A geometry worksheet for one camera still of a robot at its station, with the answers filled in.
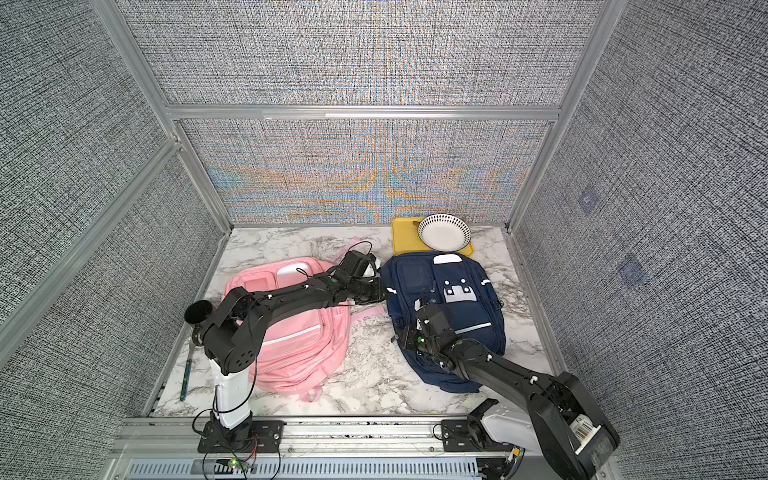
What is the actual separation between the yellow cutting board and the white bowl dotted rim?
0.05 feet

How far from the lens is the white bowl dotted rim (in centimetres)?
113

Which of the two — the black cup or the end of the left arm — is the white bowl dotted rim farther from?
the black cup

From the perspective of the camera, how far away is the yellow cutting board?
1128 mm

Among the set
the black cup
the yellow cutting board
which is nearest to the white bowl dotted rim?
the yellow cutting board

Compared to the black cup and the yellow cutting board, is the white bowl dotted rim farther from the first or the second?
the black cup
